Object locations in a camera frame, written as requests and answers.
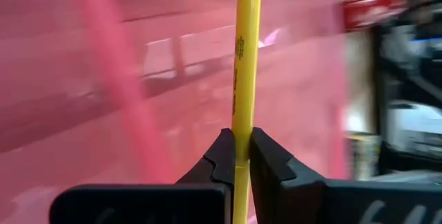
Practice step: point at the pink translucent plastic box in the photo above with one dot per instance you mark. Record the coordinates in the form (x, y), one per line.
(103, 79)

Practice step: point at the yellow highlighter marker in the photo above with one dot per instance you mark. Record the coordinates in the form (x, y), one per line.
(246, 61)

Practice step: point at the red bag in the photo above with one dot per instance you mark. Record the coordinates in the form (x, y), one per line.
(373, 11)

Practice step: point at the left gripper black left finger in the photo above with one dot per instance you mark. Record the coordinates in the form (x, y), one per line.
(138, 205)

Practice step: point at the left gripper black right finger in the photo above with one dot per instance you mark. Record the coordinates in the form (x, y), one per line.
(310, 203)

